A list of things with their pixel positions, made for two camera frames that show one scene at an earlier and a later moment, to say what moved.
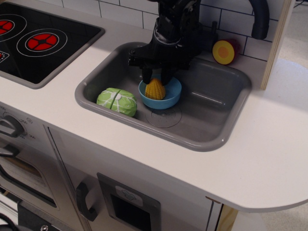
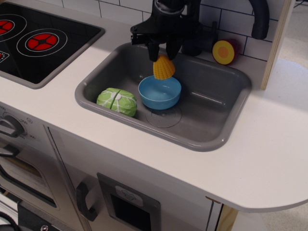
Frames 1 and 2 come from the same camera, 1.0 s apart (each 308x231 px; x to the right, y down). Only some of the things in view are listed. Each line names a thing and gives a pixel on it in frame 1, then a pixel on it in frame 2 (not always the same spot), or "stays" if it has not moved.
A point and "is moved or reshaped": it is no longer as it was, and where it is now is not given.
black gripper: (161, 55) → (167, 25)
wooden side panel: (287, 10) stays
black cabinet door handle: (81, 190) stays
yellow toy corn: (155, 90) is moved or reshaped
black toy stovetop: (36, 46) stays
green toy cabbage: (119, 100) stays
